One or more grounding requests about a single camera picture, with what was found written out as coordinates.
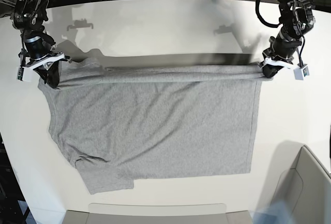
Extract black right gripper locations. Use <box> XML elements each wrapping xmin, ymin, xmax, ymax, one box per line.
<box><xmin>20</xmin><ymin>31</ymin><xmax>71</xmax><ymax>88</ymax></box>

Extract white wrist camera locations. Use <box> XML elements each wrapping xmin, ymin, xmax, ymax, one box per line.
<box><xmin>17</xmin><ymin>66</ymin><xmax>34</xmax><ymax>82</ymax></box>
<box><xmin>293</xmin><ymin>64</ymin><xmax>309</xmax><ymax>80</ymax></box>

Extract grey bin at right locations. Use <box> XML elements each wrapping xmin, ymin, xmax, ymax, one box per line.
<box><xmin>268</xmin><ymin>146</ymin><xmax>330</xmax><ymax>223</ymax></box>

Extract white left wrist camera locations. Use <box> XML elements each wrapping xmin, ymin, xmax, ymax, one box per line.
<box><xmin>293</xmin><ymin>64</ymin><xmax>309</xmax><ymax>80</ymax></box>

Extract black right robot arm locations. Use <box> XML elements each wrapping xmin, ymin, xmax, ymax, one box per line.
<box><xmin>12</xmin><ymin>0</ymin><xmax>70</xmax><ymax>88</ymax></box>

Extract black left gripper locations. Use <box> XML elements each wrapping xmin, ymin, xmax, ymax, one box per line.
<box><xmin>262</xmin><ymin>28</ymin><xmax>302</xmax><ymax>79</ymax></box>

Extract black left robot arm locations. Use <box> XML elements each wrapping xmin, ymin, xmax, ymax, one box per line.
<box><xmin>255</xmin><ymin>0</ymin><xmax>315</xmax><ymax>80</ymax></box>

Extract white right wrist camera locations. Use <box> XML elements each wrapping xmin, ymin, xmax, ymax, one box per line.
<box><xmin>17</xmin><ymin>66</ymin><xmax>34</xmax><ymax>82</ymax></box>

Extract grey T-shirt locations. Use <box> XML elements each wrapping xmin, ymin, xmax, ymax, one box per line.
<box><xmin>38</xmin><ymin>58</ymin><xmax>265</xmax><ymax>194</ymax></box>

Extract grey tray at bottom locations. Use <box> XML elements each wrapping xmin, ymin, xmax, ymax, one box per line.
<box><xmin>63</xmin><ymin>203</ymin><xmax>253</xmax><ymax>223</ymax></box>

